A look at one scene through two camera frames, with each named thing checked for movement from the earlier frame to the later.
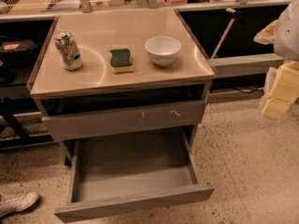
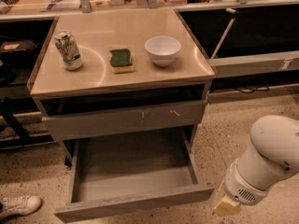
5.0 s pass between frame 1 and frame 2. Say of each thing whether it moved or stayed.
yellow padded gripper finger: moved
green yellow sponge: stayed
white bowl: stayed
